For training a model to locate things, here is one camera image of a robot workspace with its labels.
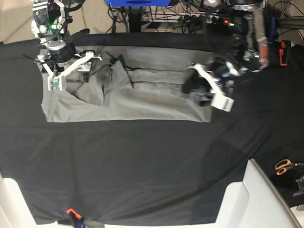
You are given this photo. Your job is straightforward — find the white power strip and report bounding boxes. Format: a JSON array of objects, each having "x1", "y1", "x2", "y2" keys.
[{"x1": 141, "y1": 12, "x2": 234, "y2": 26}]

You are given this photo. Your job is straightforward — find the black metal bracket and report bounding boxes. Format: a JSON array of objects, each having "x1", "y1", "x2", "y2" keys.
[{"x1": 293, "y1": 176, "x2": 304, "y2": 197}]

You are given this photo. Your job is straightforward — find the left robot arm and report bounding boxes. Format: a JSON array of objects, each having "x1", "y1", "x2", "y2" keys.
[{"x1": 189, "y1": 0, "x2": 269, "y2": 96}]

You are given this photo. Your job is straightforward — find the grey T-shirt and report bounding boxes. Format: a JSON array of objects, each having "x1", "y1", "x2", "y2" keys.
[{"x1": 41, "y1": 46, "x2": 212, "y2": 123}]

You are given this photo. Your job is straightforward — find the black table cloth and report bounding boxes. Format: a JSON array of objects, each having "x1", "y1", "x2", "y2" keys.
[{"x1": 0, "y1": 33, "x2": 304, "y2": 226}]

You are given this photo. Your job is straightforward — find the red black clamp right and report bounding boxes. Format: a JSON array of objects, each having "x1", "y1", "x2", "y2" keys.
[{"x1": 279, "y1": 40, "x2": 292, "y2": 66}]

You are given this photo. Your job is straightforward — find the white chair left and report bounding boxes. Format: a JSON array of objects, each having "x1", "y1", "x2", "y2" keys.
[{"x1": 0, "y1": 176, "x2": 37, "y2": 228}]

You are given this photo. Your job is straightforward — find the white chair right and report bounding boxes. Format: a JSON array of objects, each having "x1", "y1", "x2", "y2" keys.
[{"x1": 215, "y1": 159, "x2": 301, "y2": 228}]

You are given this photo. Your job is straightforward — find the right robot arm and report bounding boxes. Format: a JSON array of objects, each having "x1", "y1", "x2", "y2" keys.
[{"x1": 31, "y1": 0, "x2": 95, "y2": 90}]

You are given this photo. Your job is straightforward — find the orange black clamp bottom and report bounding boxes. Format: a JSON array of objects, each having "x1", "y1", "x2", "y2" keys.
[{"x1": 65, "y1": 208, "x2": 105, "y2": 228}]

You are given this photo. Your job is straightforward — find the orange handled scissors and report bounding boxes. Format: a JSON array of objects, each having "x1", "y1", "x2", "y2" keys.
[{"x1": 275, "y1": 159, "x2": 304, "y2": 176}]

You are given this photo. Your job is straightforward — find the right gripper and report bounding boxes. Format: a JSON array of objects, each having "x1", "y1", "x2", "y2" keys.
[{"x1": 45, "y1": 39, "x2": 92, "y2": 83}]

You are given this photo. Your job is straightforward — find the blue plastic stand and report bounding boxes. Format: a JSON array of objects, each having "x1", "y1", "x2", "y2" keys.
[{"x1": 105, "y1": 0, "x2": 171, "y2": 7}]

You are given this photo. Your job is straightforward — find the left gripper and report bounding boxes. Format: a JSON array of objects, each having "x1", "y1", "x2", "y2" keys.
[{"x1": 182, "y1": 57, "x2": 240, "y2": 94}]

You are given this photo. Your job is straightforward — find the white chair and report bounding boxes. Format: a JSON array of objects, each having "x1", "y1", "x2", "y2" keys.
[
  {"x1": 0, "y1": 176, "x2": 37, "y2": 228},
  {"x1": 215, "y1": 159, "x2": 301, "y2": 228}
]

